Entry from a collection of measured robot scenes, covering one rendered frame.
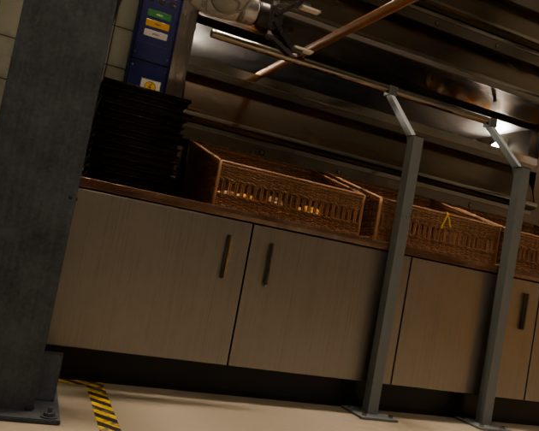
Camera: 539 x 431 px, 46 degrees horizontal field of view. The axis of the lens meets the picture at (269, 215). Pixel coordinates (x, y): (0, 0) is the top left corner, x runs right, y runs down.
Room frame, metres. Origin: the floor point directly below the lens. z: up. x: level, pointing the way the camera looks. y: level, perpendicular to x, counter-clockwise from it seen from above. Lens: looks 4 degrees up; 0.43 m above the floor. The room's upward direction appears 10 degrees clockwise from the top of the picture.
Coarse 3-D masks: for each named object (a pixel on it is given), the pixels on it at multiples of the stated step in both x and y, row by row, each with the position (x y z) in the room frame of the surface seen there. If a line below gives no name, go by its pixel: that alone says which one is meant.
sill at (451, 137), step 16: (192, 64) 2.45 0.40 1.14; (208, 64) 2.47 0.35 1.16; (224, 64) 2.50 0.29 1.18; (256, 80) 2.55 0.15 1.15; (272, 80) 2.58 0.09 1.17; (304, 96) 2.63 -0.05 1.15; (320, 96) 2.66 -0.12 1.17; (352, 112) 2.72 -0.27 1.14; (368, 112) 2.75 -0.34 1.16; (416, 128) 2.84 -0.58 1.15; (432, 128) 2.87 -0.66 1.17; (464, 144) 2.94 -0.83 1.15; (480, 144) 2.97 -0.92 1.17; (528, 160) 3.08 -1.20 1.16
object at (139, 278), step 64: (128, 192) 1.85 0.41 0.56; (64, 256) 1.81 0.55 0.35; (128, 256) 1.87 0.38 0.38; (192, 256) 1.94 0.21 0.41; (256, 256) 2.02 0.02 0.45; (320, 256) 2.10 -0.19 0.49; (384, 256) 2.19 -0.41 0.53; (448, 256) 2.28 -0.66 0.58; (64, 320) 1.82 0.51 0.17; (128, 320) 1.89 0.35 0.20; (192, 320) 1.96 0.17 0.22; (256, 320) 2.03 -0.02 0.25; (320, 320) 2.11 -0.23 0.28; (448, 320) 2.30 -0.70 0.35; (512, 320) 2.41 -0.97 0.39; (128, 384) 1.95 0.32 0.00; (192, 384) 2.02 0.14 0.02; (256, 384) 2.10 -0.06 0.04; (320, 384) 2.18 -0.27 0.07; (384, 384) 2.27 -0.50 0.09; (448, 384) 2.32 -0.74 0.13; (512, 384) 2.43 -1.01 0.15
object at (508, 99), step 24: (240, 24) 2.53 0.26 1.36; (288, 24) 2.48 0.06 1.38; (312, 24) 2.46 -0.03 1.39; (336, 48) 2.62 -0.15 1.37; (360, 48) 2.60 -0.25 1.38; (384, 48) 2.59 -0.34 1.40; (384, 72) 2.79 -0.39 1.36; (408, 72) 2.76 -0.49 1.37; (432, 72) 2.73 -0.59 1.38; (456, 72) 2.72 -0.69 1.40; (456, 96) 2.93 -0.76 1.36; (480, 96) 2.90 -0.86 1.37; (504, 96) 2.87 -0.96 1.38; (528, 96) 2.88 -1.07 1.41; (528, 120) 3.10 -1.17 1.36
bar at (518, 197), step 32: (224, 32) 2.11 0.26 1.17; (320, 64) 2.24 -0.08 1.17; (384, 96) 2.38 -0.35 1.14; (416, 96) 2.39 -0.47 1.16; (416, 160) 2.15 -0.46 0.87; (512, 160) 2.38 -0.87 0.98; (512, 192) 2.34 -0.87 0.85; (512, 224) 2.32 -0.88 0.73; (512, 256) 2.32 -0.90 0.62; (384, 288) 2.16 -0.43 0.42; (384, 320) 2.14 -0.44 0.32; (384, 352) 2.15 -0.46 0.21; (384, 416) 2.13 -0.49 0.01; (480, 416) 2.33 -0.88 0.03
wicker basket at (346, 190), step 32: (192, 160) 2.37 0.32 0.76; (224, 160) 2.03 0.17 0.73; (256, 160) 2.56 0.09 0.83; (192, 192) 2.28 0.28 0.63; (256, 192) 2.08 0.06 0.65; (288, 192) 2.12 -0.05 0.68; (320, 192) 2.17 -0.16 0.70; (352, 192) 2.21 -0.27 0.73; (320, 224) 2.18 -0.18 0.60; (352, 224) 2.22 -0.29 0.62
